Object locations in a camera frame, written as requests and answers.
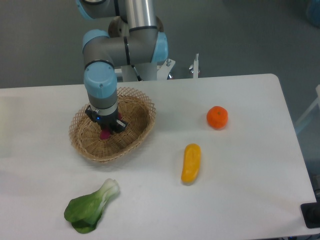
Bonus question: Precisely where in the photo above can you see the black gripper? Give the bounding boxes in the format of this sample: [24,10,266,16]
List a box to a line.
[84,105,128,133]

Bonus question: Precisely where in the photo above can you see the purple sweet potato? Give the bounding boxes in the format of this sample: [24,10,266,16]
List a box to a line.
[100,113,122,140]

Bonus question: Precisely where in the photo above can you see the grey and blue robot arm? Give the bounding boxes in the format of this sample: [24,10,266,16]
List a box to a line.
[76,0,168,134]

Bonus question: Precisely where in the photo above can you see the woven wicker basket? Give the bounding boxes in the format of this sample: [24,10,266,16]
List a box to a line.
[68,87,156,163]

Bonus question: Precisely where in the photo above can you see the yellow bell pepper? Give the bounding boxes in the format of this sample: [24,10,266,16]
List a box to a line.
[181,143,202,185]

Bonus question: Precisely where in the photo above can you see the green bok choy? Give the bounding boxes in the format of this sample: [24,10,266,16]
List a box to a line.
[64,178,120,234]

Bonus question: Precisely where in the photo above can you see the orange tangerine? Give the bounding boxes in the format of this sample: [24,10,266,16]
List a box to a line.
[206,106,229,130]

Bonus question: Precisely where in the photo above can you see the black device at table edge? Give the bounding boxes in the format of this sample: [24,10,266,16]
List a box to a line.
[300,202,320,229]

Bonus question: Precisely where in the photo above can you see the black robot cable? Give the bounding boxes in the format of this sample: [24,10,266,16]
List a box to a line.
[131,64,144,82]

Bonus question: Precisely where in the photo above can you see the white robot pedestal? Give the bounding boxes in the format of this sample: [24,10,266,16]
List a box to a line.
[115,63,157,82]

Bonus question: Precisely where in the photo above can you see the white clamp bracket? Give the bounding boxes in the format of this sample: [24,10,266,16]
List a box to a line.
[189,53,200,79]

